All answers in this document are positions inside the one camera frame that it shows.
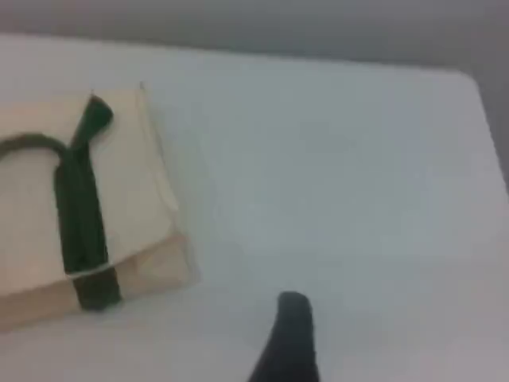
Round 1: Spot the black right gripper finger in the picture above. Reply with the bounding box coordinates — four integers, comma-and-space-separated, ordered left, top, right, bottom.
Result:
246, 290, 321, 382

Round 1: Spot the cream canvas bag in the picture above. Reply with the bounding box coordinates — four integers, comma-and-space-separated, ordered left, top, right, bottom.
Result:
0, 81, 202, 331

